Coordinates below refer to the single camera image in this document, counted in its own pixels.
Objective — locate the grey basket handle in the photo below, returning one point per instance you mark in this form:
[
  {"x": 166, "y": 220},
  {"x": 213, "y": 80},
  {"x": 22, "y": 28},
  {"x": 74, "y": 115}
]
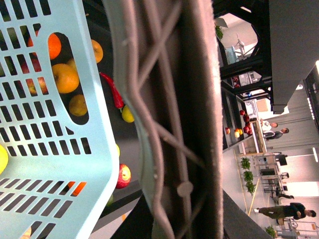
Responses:
[{"x": 166, "y": 69}]

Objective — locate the light turquoise shopping basket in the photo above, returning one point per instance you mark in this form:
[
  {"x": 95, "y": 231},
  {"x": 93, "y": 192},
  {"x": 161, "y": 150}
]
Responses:
[{"x": 60, "y": 174}]

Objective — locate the yellow lemon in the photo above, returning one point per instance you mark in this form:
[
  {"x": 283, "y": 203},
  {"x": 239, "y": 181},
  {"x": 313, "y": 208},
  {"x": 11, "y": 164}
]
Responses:
[{"x": 3, "y": 159}]

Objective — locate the red chili pepper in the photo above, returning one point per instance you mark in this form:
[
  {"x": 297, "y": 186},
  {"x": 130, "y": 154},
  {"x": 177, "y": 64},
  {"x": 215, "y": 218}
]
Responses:
[{"x": 117, "y": 98}]

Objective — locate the red apple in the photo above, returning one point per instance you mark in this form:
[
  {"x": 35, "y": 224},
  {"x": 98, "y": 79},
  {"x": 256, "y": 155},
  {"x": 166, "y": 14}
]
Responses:
[{"x": 124, "y": 177}]

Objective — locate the yellow orange pear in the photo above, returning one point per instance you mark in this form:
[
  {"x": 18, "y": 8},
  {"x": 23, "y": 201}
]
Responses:
[{"x": 65, "y": 77}]

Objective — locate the small orange tangerine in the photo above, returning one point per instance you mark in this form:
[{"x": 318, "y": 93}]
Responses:
[{"x": 54, "y": 45}]

